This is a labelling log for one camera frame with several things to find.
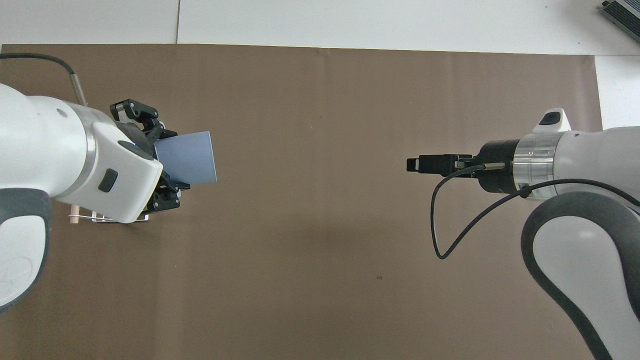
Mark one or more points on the blue-grey plate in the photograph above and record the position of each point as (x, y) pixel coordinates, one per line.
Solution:
(192, 157)

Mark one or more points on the grey metal box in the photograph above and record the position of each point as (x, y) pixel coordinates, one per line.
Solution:
(625, 12)

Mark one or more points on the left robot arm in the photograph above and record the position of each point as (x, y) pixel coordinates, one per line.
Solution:
(40, 135)

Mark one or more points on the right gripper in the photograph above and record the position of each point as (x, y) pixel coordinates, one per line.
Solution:
(497, 175)

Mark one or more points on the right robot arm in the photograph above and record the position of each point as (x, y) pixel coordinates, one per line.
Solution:
(590, 150)

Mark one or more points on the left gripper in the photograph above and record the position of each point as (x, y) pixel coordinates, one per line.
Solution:
(139, 136)

